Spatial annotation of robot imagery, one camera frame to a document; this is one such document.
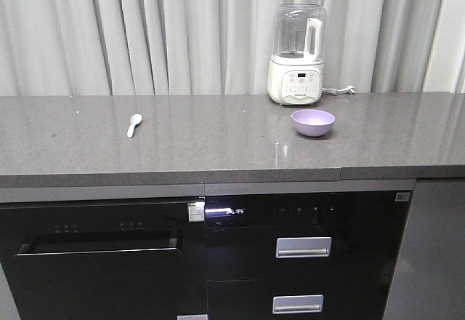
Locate silver drawer handle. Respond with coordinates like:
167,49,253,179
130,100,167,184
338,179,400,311
272,295,324,315
275,237,332,259

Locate black drawer cabinet appliance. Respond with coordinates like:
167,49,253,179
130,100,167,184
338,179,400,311
206,191,411,319

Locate upper silver drawer handle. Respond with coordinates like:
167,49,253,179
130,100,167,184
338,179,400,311
275,237,332,259

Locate grey cabinet door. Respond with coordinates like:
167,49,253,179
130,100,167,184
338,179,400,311
384,180,464,319

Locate black dishwasher front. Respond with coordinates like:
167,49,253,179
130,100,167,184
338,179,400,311
1,199,208,319

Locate purple plastic bowl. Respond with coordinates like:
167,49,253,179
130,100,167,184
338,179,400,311
291,109,336,137

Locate grey pleated curtain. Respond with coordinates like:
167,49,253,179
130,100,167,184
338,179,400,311
1,0,464,97

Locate light blue plastic spoon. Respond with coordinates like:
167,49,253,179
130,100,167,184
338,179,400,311
126,113,142,138

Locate white blender with clear jar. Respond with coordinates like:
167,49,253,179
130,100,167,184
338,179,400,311
267,3,326,105

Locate white power cord with plug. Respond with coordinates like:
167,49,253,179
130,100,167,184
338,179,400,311
322,85,355,97

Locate lower silver drawer handle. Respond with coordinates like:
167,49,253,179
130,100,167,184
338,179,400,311
272,295,324,315

